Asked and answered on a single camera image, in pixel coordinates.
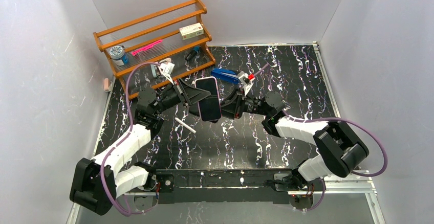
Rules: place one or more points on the white acrylic marker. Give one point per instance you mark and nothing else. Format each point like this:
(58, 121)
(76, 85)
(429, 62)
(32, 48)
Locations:
(185, 125)

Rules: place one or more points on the black cased phone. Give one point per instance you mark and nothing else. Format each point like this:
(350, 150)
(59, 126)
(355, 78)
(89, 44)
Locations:
(193, 109)

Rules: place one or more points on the pink comb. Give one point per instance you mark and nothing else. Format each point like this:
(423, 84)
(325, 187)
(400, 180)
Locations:
(146, 48)

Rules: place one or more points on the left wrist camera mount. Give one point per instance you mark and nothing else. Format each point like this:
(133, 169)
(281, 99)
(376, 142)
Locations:
(166, 70)

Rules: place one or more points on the pink phone case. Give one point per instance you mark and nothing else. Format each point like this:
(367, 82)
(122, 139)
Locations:
(209, 107)

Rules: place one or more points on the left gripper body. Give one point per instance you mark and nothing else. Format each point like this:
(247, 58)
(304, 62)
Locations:
(182, 91)

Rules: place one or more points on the blue stapler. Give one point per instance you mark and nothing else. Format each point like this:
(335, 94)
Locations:
(226, 75)

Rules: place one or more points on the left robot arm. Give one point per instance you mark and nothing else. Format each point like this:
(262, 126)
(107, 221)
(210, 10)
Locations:
(99, 181)

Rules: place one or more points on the blue lidded jar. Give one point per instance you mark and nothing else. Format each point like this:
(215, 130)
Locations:
(118, 55)

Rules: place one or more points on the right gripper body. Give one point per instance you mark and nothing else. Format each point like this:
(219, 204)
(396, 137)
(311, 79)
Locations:
(238, 101)

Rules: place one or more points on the pink eraser on wall edge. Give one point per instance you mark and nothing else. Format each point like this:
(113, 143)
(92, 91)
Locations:
(107, 85)

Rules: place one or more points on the white red cardboard box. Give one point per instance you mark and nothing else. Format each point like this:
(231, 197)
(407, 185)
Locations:
(191, 31)

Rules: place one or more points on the orange wooden shelf rack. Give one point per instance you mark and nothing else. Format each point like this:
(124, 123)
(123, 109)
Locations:
(164, 25)

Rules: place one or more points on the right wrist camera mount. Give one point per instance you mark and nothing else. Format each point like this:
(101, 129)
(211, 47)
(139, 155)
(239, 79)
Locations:
(246, 81)

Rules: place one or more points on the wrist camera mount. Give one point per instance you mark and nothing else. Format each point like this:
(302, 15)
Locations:
(166, 70)
(246, 81)

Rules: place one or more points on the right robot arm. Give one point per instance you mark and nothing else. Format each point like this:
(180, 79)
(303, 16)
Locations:
(340, 150)

